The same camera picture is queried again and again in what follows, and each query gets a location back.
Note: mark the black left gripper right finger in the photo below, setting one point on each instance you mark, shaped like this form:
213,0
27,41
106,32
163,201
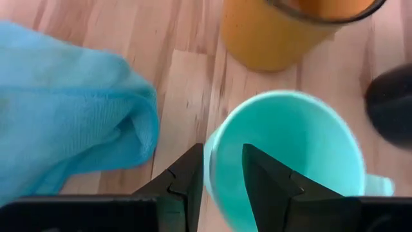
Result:
273,193

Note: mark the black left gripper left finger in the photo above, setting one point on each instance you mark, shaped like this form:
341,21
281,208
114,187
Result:
186,180

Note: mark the teal mug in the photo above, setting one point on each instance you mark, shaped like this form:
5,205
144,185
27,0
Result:
289,135

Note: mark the black mug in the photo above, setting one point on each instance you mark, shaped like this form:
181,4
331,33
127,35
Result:
392,106

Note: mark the yellow mug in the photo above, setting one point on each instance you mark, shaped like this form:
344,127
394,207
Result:
264,38

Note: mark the blue cloth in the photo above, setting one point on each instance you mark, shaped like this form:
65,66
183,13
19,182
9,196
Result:
64,112

